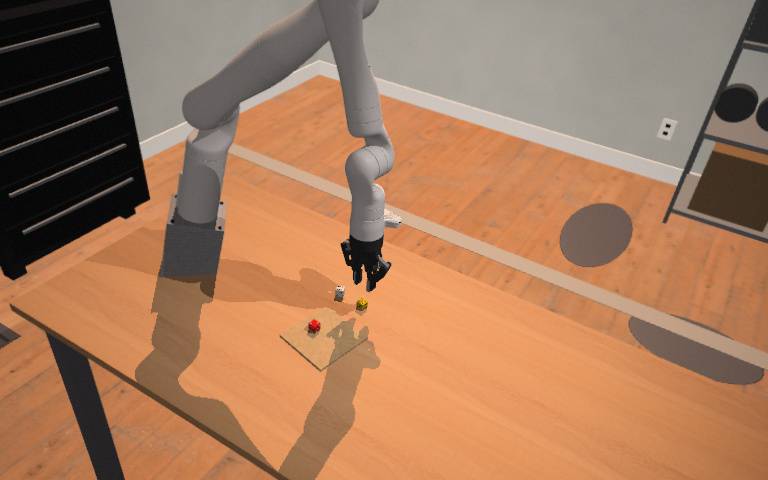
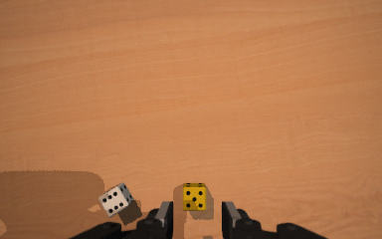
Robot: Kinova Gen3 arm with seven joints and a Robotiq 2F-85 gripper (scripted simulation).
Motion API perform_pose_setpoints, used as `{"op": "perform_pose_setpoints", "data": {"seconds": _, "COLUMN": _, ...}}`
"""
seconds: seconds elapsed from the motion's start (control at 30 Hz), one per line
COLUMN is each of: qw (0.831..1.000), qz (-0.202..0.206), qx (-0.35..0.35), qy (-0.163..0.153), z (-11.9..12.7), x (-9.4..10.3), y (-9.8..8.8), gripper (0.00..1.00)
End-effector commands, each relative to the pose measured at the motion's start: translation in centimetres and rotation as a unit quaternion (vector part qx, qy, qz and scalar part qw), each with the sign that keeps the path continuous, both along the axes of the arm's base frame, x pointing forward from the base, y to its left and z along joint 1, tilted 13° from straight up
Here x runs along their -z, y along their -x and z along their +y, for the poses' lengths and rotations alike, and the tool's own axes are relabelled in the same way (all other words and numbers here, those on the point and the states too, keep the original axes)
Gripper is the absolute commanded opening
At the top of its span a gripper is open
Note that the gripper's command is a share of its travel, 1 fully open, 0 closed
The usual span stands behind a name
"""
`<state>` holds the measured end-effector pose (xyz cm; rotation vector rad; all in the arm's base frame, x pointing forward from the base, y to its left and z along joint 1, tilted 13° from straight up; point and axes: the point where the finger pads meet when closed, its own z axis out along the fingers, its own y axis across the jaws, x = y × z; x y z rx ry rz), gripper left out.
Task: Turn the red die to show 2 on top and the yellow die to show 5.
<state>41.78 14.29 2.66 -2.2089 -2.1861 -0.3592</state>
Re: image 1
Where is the tan flat mat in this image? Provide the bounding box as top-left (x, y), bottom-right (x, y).
top-left (280, 306), bottom-right (368, 371)

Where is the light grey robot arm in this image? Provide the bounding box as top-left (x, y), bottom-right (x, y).
top-left (176, 0), bottom-right (402, 242)

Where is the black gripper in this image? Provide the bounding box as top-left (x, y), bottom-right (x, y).
top-left (340, 232), bottom-right (392, 292)

